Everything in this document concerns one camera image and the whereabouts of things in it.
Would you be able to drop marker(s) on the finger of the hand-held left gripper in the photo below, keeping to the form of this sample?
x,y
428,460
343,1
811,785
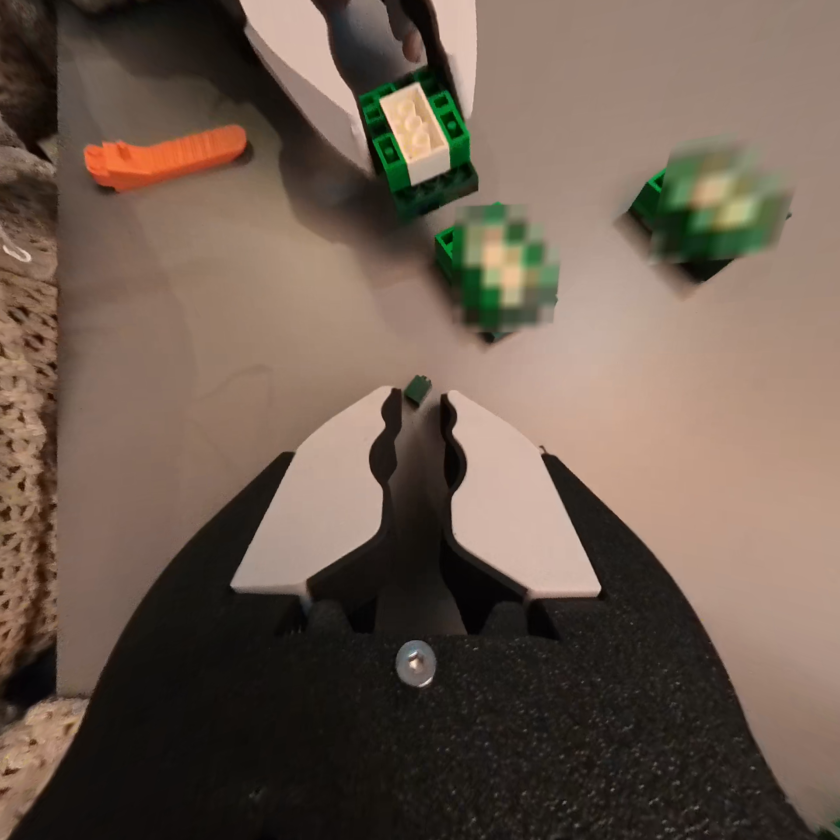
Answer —
x,y
459,39
295,52

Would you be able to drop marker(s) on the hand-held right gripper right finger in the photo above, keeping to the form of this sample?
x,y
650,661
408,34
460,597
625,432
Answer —
x,y
518,505

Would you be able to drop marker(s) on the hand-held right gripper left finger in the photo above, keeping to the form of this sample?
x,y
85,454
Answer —
x,y
315,499

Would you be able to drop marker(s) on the green white lego block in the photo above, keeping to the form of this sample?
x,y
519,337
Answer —
x,y
413,124

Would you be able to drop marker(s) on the small dark green lego piece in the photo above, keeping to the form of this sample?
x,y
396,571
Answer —
x,y
418,389

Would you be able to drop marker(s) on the orange brick separator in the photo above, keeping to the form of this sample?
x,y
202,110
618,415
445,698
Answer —
x,y
170,154

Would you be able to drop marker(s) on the small green brick foot block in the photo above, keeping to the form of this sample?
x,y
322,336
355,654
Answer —
x,y
447,256

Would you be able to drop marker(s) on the dark green brick cube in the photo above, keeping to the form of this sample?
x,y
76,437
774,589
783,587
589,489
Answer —
x,y
646,197

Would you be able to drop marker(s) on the person's knitted sweater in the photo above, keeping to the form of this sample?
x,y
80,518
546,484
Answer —
x,y
26,394

